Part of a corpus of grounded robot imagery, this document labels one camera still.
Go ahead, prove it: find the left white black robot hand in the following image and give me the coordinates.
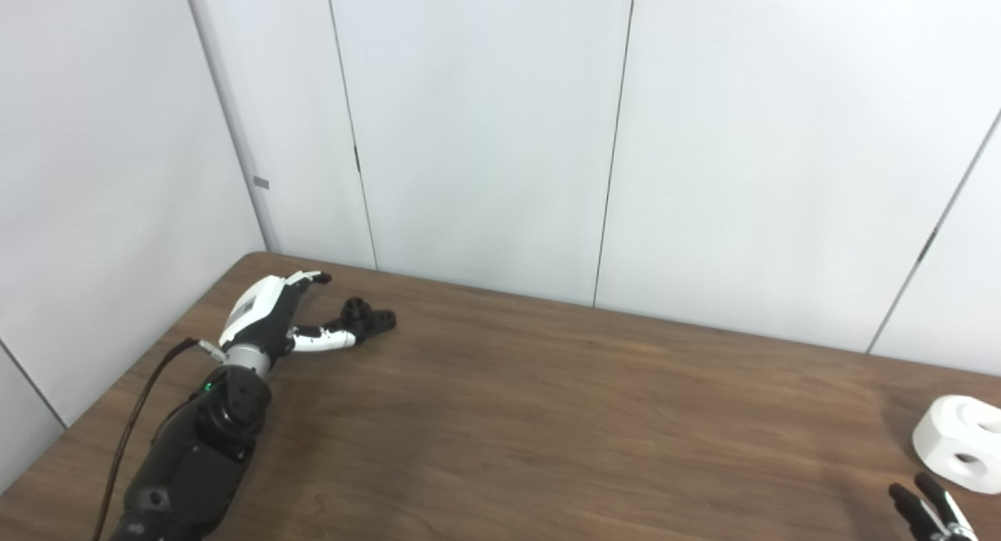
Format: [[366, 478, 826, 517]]
[[217, 270, 358, 362]]

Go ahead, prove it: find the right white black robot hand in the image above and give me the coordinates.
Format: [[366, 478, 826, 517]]
[[888, 472, 980, 541]]

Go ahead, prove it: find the round white plastic piece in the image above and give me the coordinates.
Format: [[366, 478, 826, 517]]
[[912, 395, 1001, 495]]

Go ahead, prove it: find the black flanged holder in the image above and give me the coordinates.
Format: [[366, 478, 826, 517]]
[[325, 296, 396, 342]]

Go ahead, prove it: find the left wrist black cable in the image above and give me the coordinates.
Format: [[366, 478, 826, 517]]
[[92, 337, 228, 541]]

